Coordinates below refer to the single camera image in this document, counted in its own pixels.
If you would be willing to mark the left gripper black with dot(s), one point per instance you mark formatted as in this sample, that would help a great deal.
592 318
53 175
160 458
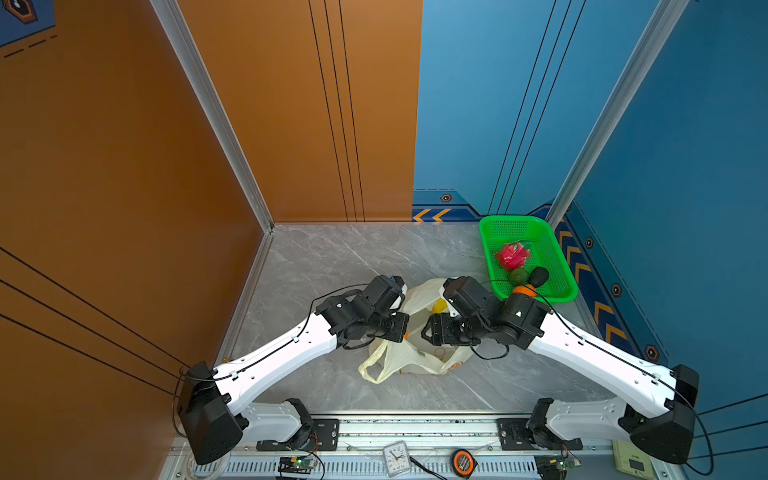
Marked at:
402 322

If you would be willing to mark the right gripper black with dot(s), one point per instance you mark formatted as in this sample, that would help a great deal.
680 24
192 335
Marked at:
438 331

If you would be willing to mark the orange fruit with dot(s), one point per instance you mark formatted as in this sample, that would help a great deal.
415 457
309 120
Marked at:
528 290

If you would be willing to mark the green round fruit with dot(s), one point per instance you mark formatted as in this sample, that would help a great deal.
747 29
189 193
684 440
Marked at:
518 276

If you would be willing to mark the red dragon fruit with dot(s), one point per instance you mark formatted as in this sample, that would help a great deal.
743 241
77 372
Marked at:
513 256

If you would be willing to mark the translucent yellowish plastic bag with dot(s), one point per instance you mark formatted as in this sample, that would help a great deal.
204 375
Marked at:
414 355

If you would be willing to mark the dark avocado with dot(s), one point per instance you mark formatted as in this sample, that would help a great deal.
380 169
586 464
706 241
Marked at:
538 277

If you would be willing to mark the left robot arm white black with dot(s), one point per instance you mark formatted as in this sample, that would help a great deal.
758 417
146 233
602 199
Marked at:
217 406

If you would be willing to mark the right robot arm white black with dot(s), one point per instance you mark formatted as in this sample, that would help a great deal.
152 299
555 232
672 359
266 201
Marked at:
651 407

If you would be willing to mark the yellow fruit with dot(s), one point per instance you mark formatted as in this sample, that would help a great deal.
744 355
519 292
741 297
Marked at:
440 306

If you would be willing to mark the green plastic basket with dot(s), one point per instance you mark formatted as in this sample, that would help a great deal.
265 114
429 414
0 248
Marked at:
537 236

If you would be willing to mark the orange black tape measure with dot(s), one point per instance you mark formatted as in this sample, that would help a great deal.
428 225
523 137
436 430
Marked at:
463 463

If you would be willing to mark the small white clock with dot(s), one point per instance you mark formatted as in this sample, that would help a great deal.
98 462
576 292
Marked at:
397 459

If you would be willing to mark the left circuit board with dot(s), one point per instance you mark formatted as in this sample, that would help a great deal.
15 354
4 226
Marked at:
296 467

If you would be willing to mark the circuit board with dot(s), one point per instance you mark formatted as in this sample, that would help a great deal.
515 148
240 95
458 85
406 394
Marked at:
296 467
556 467

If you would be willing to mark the right circuit board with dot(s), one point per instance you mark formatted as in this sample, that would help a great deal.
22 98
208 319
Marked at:
556 467

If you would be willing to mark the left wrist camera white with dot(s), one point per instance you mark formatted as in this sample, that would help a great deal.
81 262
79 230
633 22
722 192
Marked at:
401 286

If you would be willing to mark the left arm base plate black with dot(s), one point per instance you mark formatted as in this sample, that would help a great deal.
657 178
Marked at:
318 435

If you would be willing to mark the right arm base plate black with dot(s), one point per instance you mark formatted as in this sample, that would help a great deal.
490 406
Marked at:
515 435

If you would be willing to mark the green wall switch box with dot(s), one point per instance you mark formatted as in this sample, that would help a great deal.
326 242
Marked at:
632 461

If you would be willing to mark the right aluminium frame post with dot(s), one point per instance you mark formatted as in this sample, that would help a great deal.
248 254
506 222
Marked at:
653 38

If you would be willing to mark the aluminium frame post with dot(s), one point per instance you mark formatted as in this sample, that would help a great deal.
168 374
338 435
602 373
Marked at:
176 29
653 38

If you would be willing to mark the left aluminium frame post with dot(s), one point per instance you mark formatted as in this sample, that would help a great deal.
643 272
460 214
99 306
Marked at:
176 29

